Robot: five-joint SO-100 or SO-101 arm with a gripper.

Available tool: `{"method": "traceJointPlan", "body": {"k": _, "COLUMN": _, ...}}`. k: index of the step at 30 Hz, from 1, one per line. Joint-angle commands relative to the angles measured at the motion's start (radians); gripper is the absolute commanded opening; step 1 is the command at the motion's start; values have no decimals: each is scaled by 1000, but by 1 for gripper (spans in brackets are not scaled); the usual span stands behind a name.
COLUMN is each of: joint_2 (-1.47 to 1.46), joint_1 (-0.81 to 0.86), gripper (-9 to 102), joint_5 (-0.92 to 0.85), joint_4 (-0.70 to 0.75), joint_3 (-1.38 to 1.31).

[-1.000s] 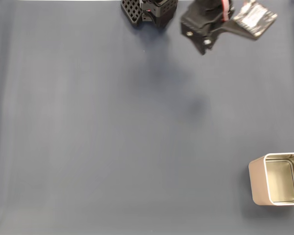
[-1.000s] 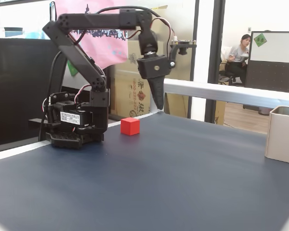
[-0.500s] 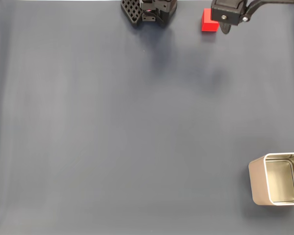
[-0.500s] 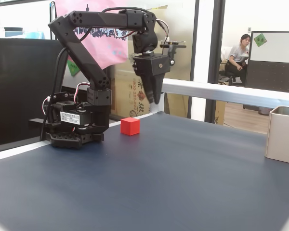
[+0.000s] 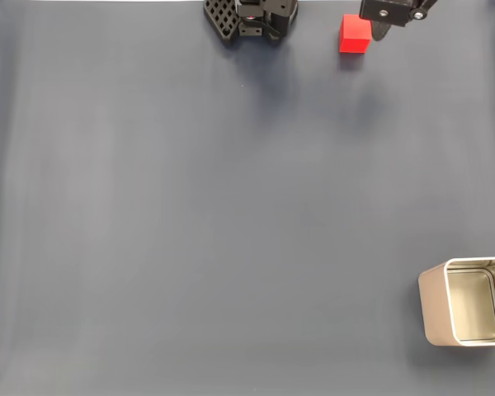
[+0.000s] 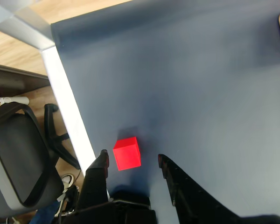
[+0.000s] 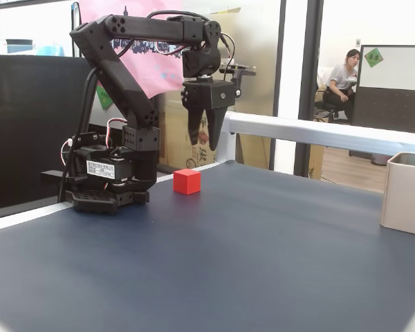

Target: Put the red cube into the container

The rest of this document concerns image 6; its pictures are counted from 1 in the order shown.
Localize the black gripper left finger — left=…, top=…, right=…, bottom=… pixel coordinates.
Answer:
left=77, top=149, right=111, bottom=212

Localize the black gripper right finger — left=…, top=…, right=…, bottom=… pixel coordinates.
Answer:
left=157, top=154, right=245, bottom=224

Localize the red cube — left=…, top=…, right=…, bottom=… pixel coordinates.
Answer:
left=112, top=136, right=142, bottom=172

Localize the white shoe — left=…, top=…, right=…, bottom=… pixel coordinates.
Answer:
left=61, top=174, right=76, bottom=190

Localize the black office chair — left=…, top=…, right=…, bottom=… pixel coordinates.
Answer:
left=0, top=102, right=82, bottom=219

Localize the dark blue table mat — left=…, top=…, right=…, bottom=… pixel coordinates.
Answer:
left=50, top=0, right=280, bottom=224

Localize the dark brown cabinet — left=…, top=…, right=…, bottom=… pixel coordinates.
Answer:
left=0, top=62, right=50, bottom=98

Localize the aluminium table frame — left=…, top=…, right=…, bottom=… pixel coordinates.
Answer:
left=0, top=0, right=112, bottom=203

